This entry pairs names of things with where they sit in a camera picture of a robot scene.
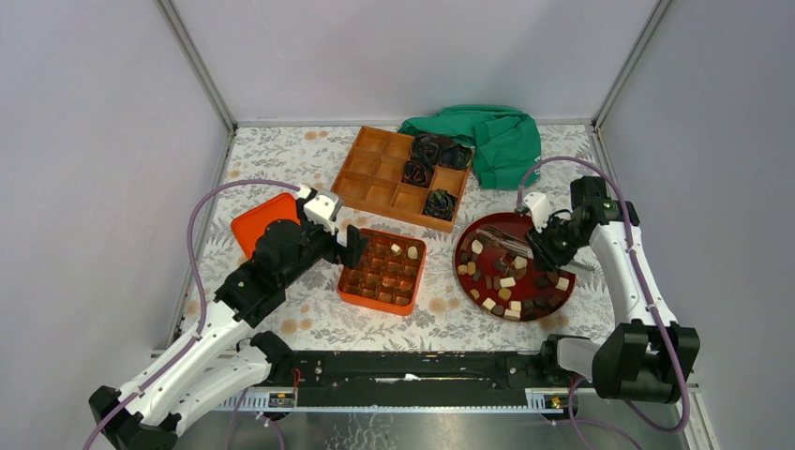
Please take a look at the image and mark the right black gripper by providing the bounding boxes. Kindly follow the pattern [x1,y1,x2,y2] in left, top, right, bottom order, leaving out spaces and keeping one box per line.
[522,214,586,274]

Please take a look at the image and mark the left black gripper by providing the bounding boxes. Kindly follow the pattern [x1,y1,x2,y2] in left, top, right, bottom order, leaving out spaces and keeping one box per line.
[279,200,370,290]

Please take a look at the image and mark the orange chocolate box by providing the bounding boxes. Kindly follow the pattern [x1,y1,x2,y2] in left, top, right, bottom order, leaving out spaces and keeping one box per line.
[337,229,428,316]

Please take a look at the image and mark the metal serving tongs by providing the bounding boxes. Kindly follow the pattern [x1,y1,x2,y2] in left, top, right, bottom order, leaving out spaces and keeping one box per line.
[475,226,533,259]

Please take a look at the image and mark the red round plate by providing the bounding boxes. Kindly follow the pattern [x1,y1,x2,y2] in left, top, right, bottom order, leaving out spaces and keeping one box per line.
[452,213,577,323]

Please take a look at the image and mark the orange box lid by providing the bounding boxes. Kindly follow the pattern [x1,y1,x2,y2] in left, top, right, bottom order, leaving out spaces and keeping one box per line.
[231,193,300,258]

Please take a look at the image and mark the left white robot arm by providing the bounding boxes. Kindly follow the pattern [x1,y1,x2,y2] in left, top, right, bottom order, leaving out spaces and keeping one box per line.
[84,219,369,449]

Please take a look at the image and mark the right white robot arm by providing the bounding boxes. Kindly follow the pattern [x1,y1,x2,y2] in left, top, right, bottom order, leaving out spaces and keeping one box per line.
[518,176,700,403]

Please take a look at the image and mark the wooden compartment organizer tray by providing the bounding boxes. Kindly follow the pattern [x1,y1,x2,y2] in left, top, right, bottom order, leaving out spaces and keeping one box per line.
[332,126,471,233]

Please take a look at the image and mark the dark rolled fabric front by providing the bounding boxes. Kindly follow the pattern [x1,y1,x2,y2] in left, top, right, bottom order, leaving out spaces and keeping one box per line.
[422,188,458,221]

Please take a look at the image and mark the dark rolled fabric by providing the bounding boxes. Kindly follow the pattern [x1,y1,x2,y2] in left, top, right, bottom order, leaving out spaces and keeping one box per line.
[422,188,458,221]
[411,133,474,171]
[401,159,435,188]

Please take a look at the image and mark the dark rolled fabric middle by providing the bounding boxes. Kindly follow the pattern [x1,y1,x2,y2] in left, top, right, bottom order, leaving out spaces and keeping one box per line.
[401,159,435,188]

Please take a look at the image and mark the floral table mat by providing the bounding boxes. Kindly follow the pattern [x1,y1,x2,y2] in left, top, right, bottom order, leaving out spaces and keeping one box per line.
[199,127,614,351]

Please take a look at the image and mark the dark rolled fabric back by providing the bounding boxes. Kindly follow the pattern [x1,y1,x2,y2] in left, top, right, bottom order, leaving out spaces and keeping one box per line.
[411,133,474,171]

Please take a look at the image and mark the green cloth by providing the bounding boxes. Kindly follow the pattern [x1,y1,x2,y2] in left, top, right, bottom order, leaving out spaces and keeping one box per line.
[398,104,542,190]

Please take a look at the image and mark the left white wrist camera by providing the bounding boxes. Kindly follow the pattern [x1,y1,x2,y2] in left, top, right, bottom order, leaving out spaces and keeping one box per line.
[296,185,343,235]

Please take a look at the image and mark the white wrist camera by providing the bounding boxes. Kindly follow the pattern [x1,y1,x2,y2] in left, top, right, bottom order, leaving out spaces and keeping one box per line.
[296,185,343,235]
[519,192,552,232]

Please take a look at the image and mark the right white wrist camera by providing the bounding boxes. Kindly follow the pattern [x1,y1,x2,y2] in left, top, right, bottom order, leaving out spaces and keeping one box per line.
[519,192,552,232]

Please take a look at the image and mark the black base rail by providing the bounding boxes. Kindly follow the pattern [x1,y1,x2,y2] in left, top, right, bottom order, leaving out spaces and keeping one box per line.
[255,351,573,411]

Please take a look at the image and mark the aluminium frame rail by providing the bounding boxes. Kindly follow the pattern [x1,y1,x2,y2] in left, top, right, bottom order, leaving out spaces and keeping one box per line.
[127,349,715,450]

